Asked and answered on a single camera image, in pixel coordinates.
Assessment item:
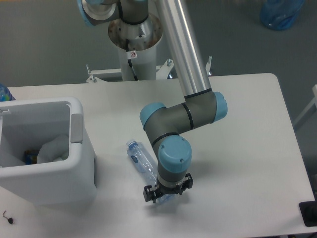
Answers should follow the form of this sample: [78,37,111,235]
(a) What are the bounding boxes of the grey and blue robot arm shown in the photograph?
[77,0,228,202]

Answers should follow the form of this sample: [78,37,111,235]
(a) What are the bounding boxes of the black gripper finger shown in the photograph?
[178,173,194,195]
[143,185,161,203]

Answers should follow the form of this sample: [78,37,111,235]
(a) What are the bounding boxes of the white pedestal base bracket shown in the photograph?
[86,59,177,83]

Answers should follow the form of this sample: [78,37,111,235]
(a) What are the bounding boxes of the white plastic wrapper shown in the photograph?
[37,134,69,164]

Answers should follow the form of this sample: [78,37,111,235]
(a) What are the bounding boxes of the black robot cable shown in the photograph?
[124,38,139,81]

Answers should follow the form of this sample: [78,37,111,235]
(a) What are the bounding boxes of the white frame at right edge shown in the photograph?
[293,84,317,131]

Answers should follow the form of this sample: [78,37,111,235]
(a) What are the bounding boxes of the blue yellow snack wrapper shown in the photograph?
[24,150,39,165]

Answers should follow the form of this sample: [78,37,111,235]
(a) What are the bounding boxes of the metal clamp bolt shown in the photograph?
[205,56,213,76]

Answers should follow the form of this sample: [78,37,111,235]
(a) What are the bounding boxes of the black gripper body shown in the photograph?
[157,182,183,195]

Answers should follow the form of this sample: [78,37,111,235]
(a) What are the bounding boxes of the clear plastic water bottle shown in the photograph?
[126,139,174,204]

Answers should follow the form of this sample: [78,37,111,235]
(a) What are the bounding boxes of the black device at table edge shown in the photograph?
[299,201,317,227]

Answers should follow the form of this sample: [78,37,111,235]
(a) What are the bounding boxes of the blue bottle at left edge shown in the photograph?
[0,84,16,102]

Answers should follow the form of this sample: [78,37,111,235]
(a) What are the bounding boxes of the blue plastic bag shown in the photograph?
[260,0,305,31]

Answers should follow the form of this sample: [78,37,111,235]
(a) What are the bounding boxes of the white trash can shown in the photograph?
[0,97,97,205]

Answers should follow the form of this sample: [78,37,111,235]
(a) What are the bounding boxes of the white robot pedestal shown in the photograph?
[108,13,163,81]

